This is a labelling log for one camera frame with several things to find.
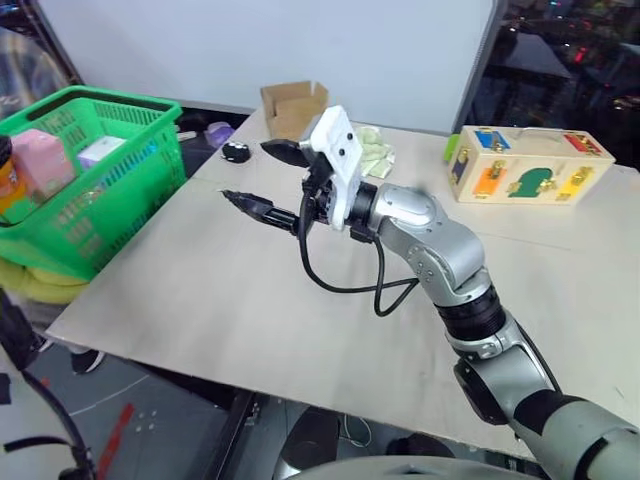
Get green plastic basket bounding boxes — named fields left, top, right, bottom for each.
left=0, top=85, right=189, bottom=283

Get white purple small box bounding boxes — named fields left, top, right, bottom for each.
left=77, top=135, right=128, bottom=172

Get small black round object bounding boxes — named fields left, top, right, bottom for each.
left=221, top=141, right=251, bottom=164

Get grey robot torso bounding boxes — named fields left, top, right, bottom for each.
left=294, top=453, right=551, bottom=480

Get dark rounded shape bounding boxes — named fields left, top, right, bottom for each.
left=281, top=407, right=347, bottom=472
left=384, top=432, right=457, bottom=460

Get brown cardboard box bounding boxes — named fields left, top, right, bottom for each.
left=259, top=80, right=331, bottom=143

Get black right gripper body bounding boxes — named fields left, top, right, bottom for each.
left=299, top=152, right=339, bottom=227

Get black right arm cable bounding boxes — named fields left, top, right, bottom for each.
left=298, top=189, right=419, bottom=318

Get small green object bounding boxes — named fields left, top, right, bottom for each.
left=442, top=133, right=464, bottom=165

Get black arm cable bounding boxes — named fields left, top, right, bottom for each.
left=0, top=367, right=97, bottom=480
left=298, top=189, right=419, bottom=318

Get small purple object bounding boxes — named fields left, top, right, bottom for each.
left=205, top=121, right=235, bottom=150

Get yellow foam cushions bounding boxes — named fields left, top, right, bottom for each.
left=0, top=259, right=92, bottom=306

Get white partition board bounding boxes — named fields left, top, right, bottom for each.
left=37, top=0, right=495, bottom=137

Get light green packet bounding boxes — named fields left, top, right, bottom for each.
left=353, top=124, right=398, bottom=180

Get black sneaker shoe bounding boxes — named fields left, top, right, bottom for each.
left=69, top=349, right=107, bottom=377

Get pink carton box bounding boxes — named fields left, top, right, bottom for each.
left=10, top=128, right=77, bottom=204

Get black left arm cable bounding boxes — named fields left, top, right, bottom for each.
left=0, top=367, right=97, bottom=480

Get wooden latch toy box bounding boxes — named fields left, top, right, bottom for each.
left=446, top=124, right=617, bottom=205

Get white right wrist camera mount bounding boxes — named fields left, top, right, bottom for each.
left=299, top=105, right=367, bottom=233

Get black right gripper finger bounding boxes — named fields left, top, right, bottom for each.
left=259, top=139, right=311, bottom=169
left=218, top=188, right=301, bottom=234

